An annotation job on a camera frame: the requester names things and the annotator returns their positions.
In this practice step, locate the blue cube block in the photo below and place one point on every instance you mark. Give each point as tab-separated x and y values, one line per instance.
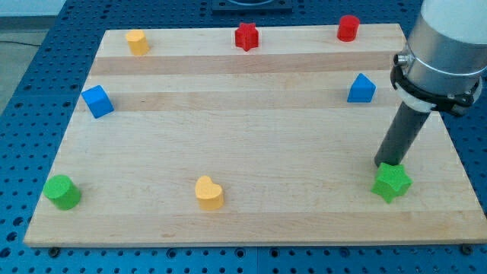
97	101

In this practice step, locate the wooden board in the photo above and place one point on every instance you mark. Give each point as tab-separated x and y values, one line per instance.
271	126

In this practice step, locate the red cylinder block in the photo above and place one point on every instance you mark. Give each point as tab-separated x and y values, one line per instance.
348	28

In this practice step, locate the yellow cylinder block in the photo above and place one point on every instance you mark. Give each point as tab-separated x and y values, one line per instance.
137	42

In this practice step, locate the yellow heart block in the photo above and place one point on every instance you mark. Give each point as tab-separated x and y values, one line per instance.
209	195

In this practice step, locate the green cylinder block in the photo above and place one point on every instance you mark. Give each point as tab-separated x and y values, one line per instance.
61	192

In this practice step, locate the blue triangle block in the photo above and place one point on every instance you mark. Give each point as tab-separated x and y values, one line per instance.
362	90

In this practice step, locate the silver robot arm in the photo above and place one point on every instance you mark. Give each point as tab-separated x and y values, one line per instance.
444	57

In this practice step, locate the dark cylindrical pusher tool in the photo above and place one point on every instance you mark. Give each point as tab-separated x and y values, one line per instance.
402	133

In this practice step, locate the red star block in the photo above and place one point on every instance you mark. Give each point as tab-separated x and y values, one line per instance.
246	36

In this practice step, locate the green star block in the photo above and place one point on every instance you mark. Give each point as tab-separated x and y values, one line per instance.
391	181

